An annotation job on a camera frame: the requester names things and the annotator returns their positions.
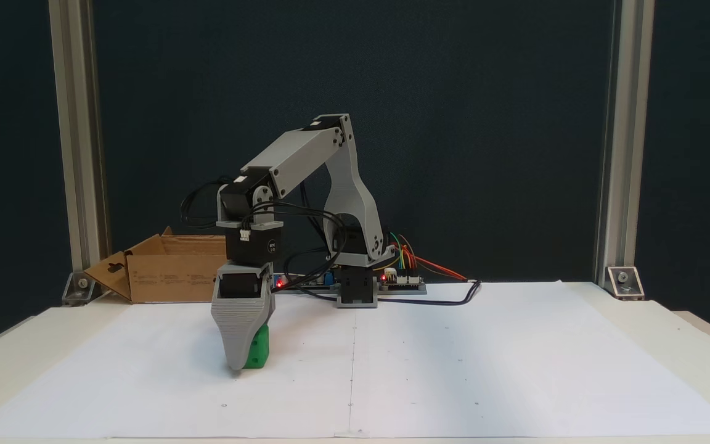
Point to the brown cardboard box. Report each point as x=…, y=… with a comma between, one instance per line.
x=170, y=280

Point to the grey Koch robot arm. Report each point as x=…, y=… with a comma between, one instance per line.
x=306, y=154

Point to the green dice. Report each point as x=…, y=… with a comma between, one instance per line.
x=259, y=354

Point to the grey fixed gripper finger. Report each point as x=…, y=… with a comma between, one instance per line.
x=238, y=327

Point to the blue circuit board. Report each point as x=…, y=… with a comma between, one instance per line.
x=327, y=279

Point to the grey metal corner bracket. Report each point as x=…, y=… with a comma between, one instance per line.
x=81, y=285
x=625, y=280

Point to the grey aluminium frame post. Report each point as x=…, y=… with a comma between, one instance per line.
x=623, y=123
x=77, y=123

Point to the white paper sheet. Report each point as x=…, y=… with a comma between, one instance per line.
x=484, y=370

